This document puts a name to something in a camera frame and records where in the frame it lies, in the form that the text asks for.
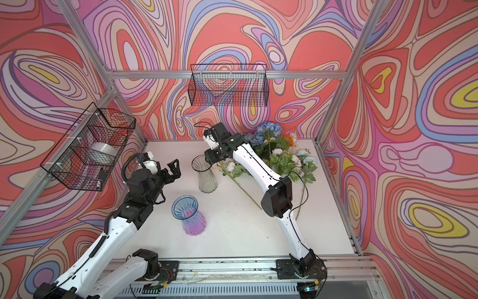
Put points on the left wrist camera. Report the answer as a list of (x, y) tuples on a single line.
[(146, 160)]

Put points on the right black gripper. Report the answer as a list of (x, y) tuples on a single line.
[(209, 155)]

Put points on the blue hydrangea flower stem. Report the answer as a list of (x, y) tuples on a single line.
[(270, 131)]

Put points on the clear ribbed glass vase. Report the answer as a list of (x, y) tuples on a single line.
[(207, 182)]

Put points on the black wire basket left wall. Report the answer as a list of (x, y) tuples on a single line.
[(92, 150)]

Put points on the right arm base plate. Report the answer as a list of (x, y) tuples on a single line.
[(287, 269)]

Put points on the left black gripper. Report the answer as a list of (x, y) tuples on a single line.
[(175, 172)]

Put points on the black wire basket back wall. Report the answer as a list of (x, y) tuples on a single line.
[(229, 85)]

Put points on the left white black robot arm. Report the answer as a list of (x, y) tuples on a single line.
[(82, 280)]

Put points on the black wire basket wall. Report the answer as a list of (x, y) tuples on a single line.
[(92, 150), (229, 85)]

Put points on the blue purple glass vase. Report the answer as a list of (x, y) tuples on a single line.
[(186, 210)]

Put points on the teal rose flower stem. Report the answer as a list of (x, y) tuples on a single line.
[(255, 140)]

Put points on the white tape roll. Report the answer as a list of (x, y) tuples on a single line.
[(104, 148)]

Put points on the orange flower stem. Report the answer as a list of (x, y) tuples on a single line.
[(290, 139)]

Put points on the small black device in basket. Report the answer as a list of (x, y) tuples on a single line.
[(101, 178)]

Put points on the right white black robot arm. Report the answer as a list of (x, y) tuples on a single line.
[(278, 190)]

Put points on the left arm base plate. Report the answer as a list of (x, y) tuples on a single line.
[(162, 271)]

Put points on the peach rose flower stem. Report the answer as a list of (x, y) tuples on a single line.
[(233, 169)]

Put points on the white green flower bunch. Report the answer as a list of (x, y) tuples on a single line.
[(296, 163)]

